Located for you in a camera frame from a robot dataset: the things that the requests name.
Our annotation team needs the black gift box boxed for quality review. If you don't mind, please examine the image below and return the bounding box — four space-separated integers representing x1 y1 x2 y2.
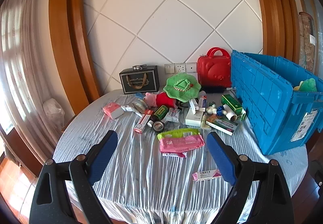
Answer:
119 66 160 95

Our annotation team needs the green red book box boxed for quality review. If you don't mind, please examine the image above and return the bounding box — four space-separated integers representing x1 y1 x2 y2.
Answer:
205 114 239 136

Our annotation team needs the pink tissue pack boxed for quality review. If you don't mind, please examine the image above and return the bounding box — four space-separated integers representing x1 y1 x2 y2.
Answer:
103 102 125 120

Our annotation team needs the white pipe fitting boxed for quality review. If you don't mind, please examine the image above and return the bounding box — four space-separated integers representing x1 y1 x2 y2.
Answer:
223 104 246 122

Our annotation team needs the clear packing tape roll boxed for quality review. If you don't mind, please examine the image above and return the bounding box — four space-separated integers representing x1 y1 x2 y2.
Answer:
132 99 149 114

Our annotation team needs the blue plastic crate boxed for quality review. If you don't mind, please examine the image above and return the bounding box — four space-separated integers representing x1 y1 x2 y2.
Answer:
231 50 323 156

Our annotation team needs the long white pink box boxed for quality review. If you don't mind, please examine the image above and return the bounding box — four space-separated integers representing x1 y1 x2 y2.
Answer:
134 109 154 134

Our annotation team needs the green yellow plush toy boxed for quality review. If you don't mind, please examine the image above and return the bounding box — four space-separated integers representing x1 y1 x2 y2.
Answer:
293 78 318 93

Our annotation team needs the white cardboard box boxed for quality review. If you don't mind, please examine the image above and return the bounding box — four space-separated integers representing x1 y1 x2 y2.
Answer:
185 109 203 127

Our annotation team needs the curved wooden wall frame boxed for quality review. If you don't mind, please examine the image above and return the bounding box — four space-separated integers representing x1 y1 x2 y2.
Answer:
247 0 301 63
48 0 101 116

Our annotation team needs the clear plastic bag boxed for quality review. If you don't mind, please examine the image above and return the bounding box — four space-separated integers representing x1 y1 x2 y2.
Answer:
42 98 65 134

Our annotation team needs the green cardboard box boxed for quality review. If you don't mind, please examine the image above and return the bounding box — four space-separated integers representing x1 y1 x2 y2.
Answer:
221 94 243 112

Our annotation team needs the pink ointment box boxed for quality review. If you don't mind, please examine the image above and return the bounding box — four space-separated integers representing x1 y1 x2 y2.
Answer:
192 169 222 182

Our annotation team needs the sheer white curtain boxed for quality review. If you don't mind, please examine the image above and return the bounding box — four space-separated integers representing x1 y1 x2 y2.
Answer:
0 0 63 149

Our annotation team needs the round desktop with striped tablecloth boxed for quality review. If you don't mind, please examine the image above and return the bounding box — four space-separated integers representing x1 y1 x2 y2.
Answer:
52 88 308 224

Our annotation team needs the white medicine packet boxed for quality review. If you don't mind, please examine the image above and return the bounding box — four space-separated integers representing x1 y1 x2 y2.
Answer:
165 107 181 124

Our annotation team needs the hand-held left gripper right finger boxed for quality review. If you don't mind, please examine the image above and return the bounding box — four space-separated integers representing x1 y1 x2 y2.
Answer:
206 131 295 224

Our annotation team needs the pink wet wipes pack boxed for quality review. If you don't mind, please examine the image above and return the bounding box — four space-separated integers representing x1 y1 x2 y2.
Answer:
159 136 205 153

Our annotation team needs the green tin can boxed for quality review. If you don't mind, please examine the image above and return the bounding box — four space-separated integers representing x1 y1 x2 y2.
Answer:
153 105 169 121

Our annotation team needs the white red toothpaste box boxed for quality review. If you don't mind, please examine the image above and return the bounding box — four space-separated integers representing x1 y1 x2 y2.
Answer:
197 95 209 111

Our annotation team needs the silver foil sachet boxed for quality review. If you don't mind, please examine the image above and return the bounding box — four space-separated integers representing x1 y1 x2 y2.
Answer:
121 105 142 116

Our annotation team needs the rolled patterned carpet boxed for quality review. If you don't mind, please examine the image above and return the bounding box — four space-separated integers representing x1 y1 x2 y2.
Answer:
299 12 317 73

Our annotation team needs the green plush hat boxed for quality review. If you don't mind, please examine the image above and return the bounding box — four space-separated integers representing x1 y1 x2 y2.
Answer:
163 73 202 103

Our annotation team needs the small white flat packet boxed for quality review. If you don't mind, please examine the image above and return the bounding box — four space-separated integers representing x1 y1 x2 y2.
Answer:
162 151 188 158

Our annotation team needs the black tape roll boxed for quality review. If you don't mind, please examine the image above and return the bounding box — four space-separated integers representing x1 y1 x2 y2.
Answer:
152 121 165 133

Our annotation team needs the red toy suitcase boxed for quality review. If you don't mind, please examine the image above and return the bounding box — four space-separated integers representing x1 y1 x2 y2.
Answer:
197 47 232 88

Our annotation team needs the pink pig plush toy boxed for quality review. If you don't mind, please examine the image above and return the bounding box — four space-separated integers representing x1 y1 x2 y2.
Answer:
143 92 177 108

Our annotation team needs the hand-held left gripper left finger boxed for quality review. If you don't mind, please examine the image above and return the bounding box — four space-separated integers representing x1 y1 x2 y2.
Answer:
30 130 119 224

